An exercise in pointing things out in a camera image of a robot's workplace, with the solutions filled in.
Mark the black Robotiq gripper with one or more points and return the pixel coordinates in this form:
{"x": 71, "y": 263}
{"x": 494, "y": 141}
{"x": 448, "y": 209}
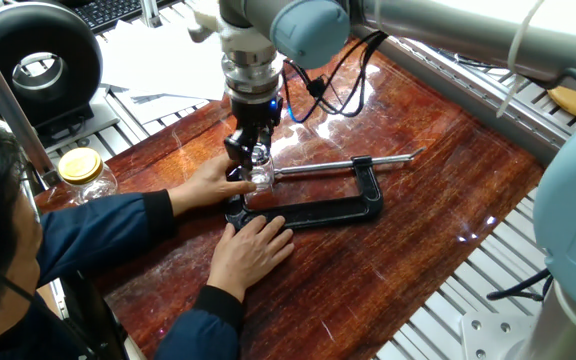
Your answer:
{"x": 255, "y": 117}

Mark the small clear glass jar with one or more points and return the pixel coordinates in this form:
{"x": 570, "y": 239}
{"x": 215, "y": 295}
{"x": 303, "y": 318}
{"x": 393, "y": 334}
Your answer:
{"x": 260, "y": 177}

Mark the black C-clamp with steel screw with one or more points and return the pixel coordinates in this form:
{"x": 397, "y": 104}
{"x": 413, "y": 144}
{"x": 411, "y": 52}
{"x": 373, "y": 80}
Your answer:
{"x": 328, "y": 212}

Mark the left forearm in blue sleeve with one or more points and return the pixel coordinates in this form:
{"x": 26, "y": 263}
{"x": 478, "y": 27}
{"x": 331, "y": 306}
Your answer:
{"x": 98, "y": 230}

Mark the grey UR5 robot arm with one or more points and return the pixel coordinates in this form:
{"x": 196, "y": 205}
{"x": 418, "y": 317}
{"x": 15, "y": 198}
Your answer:
{"x": 468, "y": 35}

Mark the right forearm in blue sleeve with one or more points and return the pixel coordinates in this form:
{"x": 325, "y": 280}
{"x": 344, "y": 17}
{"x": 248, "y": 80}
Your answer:
{"x": 203, "y": 330}

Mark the glass jar with yellow lid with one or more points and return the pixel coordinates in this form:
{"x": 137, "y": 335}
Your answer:
{"x": 88, "y": 180}

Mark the person's left hand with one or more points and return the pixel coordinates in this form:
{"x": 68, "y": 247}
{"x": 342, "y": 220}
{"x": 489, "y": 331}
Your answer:
{"x": 203, "y": 187}

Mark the person's right hand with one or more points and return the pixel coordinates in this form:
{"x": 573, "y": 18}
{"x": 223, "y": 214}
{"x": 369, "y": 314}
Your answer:
{"x": 248, "y": 255}

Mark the paper sheet with drawing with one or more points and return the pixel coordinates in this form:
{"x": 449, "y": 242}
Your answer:
{"x": 158, "y": 107}

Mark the white printed paper sheets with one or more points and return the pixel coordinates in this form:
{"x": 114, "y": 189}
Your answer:
{"x": 168, "y": 55}

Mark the black computer keyboard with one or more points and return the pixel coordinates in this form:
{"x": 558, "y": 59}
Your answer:
{"x": 108, "y": 12}

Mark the black flat panel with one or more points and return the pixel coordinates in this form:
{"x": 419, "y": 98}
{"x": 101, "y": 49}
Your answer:
{"x": 88, "y": 320}

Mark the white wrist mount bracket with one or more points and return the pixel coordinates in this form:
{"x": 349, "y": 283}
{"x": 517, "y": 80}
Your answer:
{"x": 228, "y": 25}

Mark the short metal post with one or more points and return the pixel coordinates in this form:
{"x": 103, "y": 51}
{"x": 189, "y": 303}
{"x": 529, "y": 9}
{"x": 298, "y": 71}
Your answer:
{"x": 150, "y": 12}

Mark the grey aluminium rail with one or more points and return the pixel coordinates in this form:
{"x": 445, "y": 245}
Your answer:
{"x": 443, "y": 85}

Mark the aluminium frame post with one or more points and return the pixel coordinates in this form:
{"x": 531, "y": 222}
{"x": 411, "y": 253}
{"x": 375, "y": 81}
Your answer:
{"x": 3, "y": 95}

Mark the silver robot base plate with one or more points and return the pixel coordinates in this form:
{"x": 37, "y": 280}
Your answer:
{"x": 493, "y": 335}

